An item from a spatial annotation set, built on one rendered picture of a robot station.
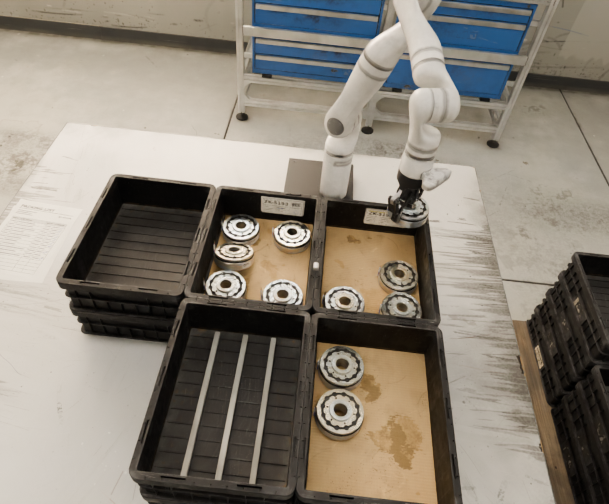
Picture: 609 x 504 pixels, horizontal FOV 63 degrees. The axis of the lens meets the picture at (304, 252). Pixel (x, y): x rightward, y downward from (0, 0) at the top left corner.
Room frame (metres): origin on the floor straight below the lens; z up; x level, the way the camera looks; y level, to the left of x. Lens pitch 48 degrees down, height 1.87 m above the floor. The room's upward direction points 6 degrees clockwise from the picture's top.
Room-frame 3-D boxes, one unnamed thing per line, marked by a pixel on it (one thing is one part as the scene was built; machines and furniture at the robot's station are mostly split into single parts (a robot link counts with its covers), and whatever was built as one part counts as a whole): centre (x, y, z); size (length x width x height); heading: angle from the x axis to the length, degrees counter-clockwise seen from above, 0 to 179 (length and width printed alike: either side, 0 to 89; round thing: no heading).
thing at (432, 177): (0.94, -0.25, 1.17); 0.11 x 0.09 x 0.06; 48
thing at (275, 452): (0.47, 0.12, 0.87); 0.40 x 0.30 x 0.11; 0
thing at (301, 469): (0.47, -0.18, 0.92); 0.40 x 0.30 x 0.02; 0
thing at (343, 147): (1.31, -0.08, 1.00); 0.09 x 0.09 x 0.17; 66
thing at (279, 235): (0.98, 0.04, 0.86); 0.10 x 0.10 x 0.01
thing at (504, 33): (2.82, -0.73, 0.60); 0.72 x 0.03 x 0.56; 90
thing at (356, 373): (0.58, -0.11, 0.86); 0.10 x 0.10 x 0.01
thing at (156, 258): (0.87, 0.42, 0.87); 0.40 x 0.30 x 0.11; 0
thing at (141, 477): (0.47, 0.12, 0.92); 0.40 x 0.30 x 0.02; 0
